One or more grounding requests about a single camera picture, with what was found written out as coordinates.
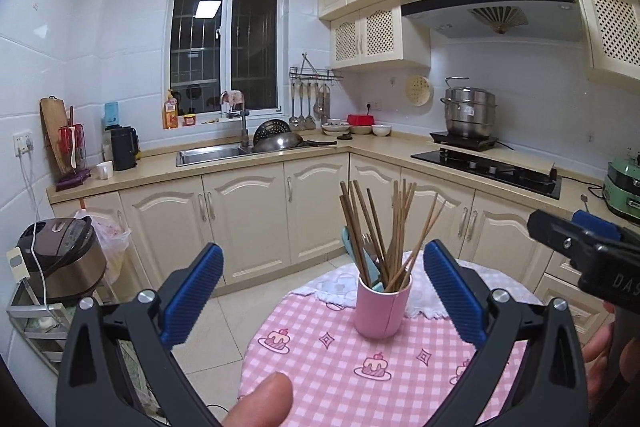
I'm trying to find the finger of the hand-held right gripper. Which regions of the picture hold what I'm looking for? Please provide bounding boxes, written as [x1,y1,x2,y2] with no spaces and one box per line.
[571,209,624,244]
[526,208,597,278]

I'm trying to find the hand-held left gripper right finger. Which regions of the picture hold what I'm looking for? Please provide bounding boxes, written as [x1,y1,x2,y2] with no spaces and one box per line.
[422,239,591,427]

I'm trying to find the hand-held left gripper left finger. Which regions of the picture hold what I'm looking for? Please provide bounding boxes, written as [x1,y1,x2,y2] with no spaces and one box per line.
[55,242,224,427]

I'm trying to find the bundle of wooden chopsticks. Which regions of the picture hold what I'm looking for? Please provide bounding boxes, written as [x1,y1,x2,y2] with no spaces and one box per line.
[339,179,447,293]

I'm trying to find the pink cup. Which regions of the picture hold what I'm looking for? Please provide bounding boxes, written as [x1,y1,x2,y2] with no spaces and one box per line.
[354,269,413,340]

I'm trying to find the light blue sheathed knife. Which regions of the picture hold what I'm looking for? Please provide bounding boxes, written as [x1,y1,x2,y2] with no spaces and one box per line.
[341,226,386,293]

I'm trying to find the row of hanging metal utensils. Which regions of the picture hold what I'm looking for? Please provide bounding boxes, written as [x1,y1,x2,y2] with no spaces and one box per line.
[289,81,332,130]

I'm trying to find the person's right hand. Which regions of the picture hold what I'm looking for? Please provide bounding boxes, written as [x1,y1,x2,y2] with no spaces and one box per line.
[582,301,616,410]

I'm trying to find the person's left hand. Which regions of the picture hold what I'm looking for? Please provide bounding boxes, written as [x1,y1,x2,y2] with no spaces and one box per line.
[235,372,294,427]

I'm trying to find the green electric cooker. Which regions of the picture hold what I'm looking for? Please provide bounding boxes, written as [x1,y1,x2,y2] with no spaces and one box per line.
[600,149,640,223]

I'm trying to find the clear plastic bag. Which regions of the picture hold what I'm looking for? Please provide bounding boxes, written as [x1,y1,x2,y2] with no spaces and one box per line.
[75,209,132,283]

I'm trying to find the black glass gas stove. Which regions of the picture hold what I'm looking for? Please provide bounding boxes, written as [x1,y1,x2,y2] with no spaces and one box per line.
[411,149,563,200]

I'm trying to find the cream lower kitchen cabinets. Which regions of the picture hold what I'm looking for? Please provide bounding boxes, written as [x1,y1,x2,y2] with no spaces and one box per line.
[47,134,640,348]

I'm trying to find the black induction cooker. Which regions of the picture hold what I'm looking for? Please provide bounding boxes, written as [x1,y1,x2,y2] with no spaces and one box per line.
[429,130,501,148]

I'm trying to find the brown rice cooker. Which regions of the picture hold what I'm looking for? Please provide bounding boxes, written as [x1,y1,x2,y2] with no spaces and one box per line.
[16,216,107,303]

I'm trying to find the stainless steel steamer pot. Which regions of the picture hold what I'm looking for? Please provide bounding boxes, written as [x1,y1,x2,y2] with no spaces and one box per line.
[440,77,498,138]

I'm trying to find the pink checked tablecloth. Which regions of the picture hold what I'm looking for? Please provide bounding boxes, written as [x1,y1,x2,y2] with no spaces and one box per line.
[237,259,546,427]

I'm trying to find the stainless steel sink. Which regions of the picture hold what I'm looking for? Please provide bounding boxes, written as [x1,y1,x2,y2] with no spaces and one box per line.
[176,144,261,168]

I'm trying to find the metal glass shelf rack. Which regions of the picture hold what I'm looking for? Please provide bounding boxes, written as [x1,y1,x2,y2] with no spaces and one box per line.
[6,279,108,375]

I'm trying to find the black electric kettle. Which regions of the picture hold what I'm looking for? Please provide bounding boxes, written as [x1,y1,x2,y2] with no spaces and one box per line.
[107,126,139,172]

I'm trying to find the purple tray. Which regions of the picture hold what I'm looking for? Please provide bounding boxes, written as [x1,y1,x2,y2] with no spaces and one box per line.
[55,169,92,192]

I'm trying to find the orange bottle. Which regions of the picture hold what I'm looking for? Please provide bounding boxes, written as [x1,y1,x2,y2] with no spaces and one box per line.
[162,89,180,130]

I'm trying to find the round bamboo mat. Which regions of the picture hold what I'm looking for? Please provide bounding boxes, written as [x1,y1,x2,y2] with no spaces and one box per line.
[404,75,432,106]

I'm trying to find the cream lattice door cabinet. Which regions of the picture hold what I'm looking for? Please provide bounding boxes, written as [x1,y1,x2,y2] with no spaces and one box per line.
[329,0,432,70]
[572,0,640,82]

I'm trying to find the red utensil holder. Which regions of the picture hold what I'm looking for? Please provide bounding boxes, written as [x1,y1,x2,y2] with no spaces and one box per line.
[57,122,87,172]

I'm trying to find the pink cloth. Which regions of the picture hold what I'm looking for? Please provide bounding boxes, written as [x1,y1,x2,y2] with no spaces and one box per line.
[220,90,246,114]

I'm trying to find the wooden cutting board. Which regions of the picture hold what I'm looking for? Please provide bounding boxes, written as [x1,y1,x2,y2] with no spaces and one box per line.
[40,96,71,175]

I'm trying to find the black range hood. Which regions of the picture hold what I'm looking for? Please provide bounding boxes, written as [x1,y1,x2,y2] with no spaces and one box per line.
[401,0,583,42]

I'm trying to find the metal utensil rack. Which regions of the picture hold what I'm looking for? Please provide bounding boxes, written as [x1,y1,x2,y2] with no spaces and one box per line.
[289,52,345,82]

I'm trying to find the dark kitchen window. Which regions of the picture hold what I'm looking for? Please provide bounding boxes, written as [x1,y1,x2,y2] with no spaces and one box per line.
[167,0,283,115]

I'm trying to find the white power cable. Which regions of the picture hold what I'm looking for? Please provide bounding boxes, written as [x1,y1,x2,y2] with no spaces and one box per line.
[20,154,53,315]

